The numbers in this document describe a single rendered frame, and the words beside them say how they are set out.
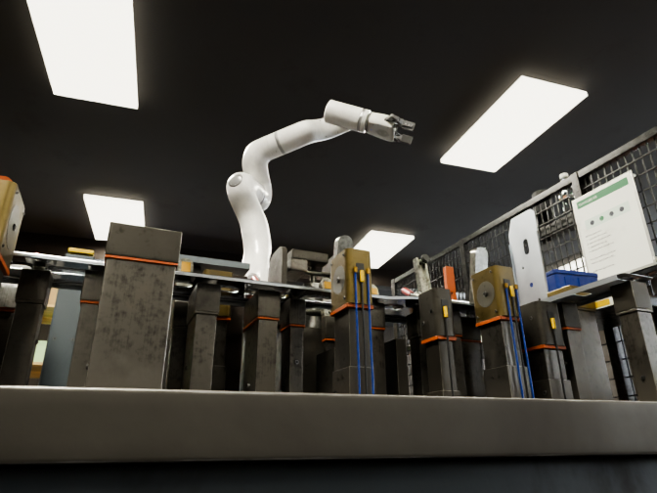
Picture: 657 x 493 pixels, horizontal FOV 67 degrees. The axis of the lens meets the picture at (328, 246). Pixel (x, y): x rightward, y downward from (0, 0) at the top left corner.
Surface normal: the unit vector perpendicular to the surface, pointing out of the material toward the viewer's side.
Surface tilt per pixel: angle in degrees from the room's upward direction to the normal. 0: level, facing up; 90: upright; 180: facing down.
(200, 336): 90
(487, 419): 90
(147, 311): 90
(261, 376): 90
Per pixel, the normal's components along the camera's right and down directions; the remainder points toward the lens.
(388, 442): 0.30, -0.36
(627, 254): -0.92, -0.14
